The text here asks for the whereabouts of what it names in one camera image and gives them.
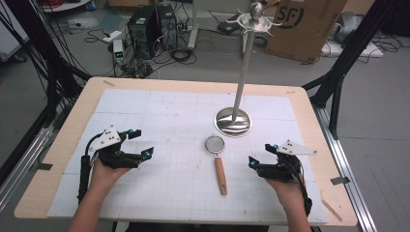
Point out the slim black computer tower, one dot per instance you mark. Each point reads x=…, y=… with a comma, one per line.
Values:
x=168, y=27

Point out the small device with green light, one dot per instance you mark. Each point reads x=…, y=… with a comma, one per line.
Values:
x=118, y=51

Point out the thin wooden stick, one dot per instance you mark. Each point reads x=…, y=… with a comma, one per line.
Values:
x=332, y=210

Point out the black metal frame struts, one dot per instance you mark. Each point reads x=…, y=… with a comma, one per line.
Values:
x=351, y=48

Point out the person's right hand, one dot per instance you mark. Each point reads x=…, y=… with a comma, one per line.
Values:
x=286, y=193

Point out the person's left hand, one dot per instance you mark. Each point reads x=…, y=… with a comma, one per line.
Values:
x=106, y=177

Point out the brown cardboard box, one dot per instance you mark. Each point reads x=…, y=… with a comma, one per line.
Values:
x=303, y=29

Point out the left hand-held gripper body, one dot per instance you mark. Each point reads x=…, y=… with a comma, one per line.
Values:
x=113, y=158

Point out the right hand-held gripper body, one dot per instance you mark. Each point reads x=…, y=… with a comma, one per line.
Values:
x=281, y=169

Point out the black power adapter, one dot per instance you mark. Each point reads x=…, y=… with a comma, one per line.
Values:
x=227, y=27

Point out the white desk leg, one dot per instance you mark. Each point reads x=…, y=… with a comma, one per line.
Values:
x=192, y=29

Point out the metal utensil stand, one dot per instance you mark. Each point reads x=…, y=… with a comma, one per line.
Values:
x=232, y=124

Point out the white grid mat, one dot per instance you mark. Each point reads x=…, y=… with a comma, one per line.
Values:
x=180, y=180

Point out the black tape strip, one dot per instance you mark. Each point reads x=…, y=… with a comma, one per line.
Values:
x=44, y=166
x=340, y=180

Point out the flat white board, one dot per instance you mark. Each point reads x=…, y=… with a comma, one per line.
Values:
x=354, y=51

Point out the aluminium rail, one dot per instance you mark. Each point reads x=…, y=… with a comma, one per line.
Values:
x=22, y=167
x=348, y=174

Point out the large black computer tower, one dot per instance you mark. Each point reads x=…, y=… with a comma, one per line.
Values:
x=143, y=35

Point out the white power strip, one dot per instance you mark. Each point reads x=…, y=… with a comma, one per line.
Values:
x=112, y=36

